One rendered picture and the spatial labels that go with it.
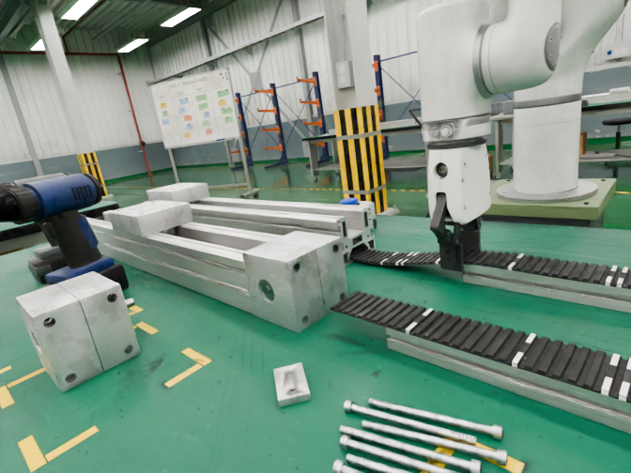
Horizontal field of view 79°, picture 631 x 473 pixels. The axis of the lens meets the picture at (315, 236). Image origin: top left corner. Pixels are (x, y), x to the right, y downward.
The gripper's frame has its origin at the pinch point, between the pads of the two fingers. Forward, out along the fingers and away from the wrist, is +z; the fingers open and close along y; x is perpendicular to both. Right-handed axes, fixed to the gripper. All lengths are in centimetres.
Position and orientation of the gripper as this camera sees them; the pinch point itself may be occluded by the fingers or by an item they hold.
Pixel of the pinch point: (460, 251)
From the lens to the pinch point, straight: 59.4
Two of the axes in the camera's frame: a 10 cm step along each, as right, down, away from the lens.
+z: 1.4, 9.5, 2.8
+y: 6.8, -3.0, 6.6
